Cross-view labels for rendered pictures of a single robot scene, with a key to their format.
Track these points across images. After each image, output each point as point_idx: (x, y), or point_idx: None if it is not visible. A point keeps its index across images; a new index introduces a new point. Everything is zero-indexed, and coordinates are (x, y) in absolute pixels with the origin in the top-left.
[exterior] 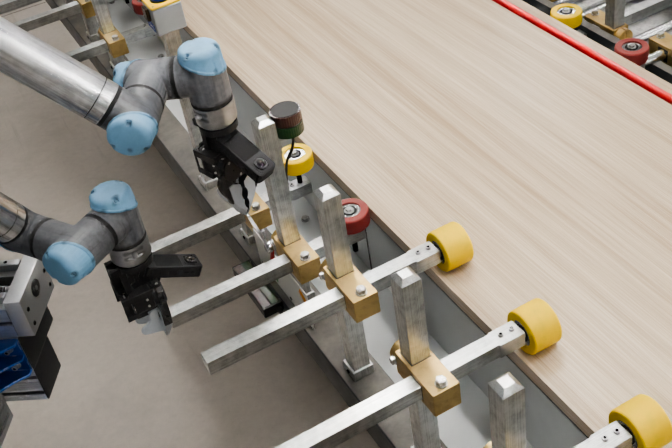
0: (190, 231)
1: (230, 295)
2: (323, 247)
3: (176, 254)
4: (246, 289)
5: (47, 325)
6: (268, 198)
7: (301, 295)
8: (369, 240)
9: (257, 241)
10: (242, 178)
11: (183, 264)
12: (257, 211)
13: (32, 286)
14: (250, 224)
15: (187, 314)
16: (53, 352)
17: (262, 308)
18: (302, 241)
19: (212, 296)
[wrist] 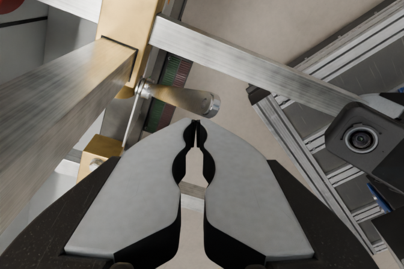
0: (185, 200)
1: (273, 61)
2: None
3: (371, 172)
4: (246, 50)
5: (391, 218)
6: (70, 164)
7: None
8: (10, 15)
9: (130, 131)
10: (162, 244)
11: (399, 137)
12: (101, 158)
13: None
14: (121, 152)
15: (341, 90)
16: (382, 190)
17: (192, 64)
18: (104, 27)
19: (302, 79)
